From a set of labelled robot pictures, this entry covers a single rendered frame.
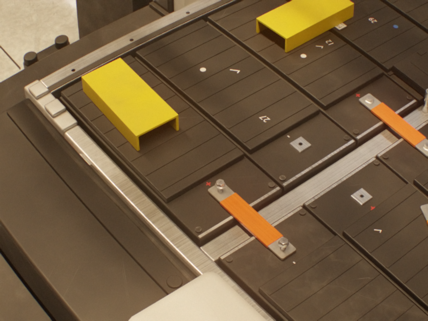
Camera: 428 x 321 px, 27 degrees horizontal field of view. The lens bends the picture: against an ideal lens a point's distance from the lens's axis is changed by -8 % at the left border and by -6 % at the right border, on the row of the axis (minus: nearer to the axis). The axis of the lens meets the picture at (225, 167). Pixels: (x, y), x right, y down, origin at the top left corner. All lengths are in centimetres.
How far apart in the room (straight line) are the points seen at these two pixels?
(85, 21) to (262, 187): 137
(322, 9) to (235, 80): 21
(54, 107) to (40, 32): 182
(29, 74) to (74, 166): 53
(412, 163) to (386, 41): 27
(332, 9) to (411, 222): 44
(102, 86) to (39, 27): 189
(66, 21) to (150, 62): 181
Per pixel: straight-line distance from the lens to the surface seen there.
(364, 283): 118
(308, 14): 151
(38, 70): 169
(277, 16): 150
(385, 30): 155
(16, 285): 121
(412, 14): 161
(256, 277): 119
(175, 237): 124
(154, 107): 134
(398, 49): 152
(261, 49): 148
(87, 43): 172
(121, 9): 240
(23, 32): 325
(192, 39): 150
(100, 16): 250
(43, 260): 109
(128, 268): 107
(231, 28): 152
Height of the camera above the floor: 195
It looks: 47 degrees down
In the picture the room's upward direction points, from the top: straight up
